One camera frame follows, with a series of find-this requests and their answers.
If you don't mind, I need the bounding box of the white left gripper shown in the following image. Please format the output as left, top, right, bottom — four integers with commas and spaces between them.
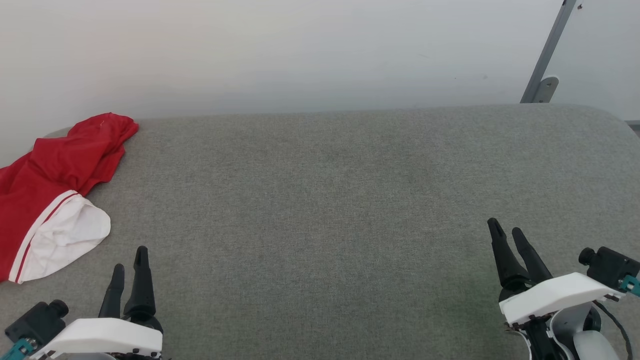
30, 245, 164, 360

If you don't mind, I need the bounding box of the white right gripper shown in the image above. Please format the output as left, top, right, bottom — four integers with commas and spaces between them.
487, 218, 626, 327

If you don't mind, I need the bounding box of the red and white garment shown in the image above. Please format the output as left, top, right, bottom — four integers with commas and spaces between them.
0, 112, 140, 284

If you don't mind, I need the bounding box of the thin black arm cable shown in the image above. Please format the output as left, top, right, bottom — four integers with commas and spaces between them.
592, 300, 634, 360

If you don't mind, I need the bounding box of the grey metal bracket pole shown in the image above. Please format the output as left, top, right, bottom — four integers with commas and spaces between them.
520, 0, 578, 104

